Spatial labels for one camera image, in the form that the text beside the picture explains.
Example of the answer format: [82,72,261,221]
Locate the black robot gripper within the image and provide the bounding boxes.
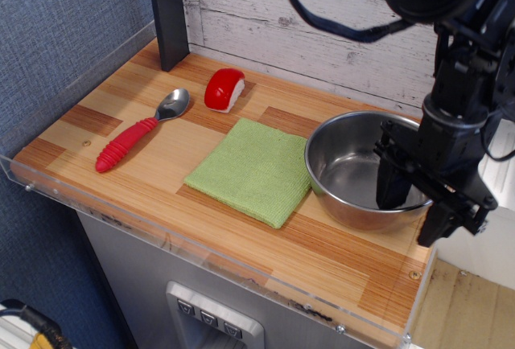
[374,60,498,247]

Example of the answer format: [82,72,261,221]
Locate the stainless steel pot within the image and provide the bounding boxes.
[304,111,432,233]

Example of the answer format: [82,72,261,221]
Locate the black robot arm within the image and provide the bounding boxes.
[375,0,514,247]

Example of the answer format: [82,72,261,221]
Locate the green towel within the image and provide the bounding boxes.
[184,118,310,229]

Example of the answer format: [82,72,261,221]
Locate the red toy sushi piece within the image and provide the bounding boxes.
[204,68,245,113]

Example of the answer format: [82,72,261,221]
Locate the grey toy fridge dispenser panel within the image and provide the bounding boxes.
[166,281,266,348]

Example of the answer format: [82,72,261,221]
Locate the clear acrylic table guard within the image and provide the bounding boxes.
[8,43,434,348]

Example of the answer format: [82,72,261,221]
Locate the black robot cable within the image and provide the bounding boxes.
[276,0,411,43]

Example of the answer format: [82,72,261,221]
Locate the red-handled metal spoon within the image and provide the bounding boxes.
[95,88,190,173]

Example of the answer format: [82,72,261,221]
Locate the dark grey vertical post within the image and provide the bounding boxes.
[151,0,190,72]

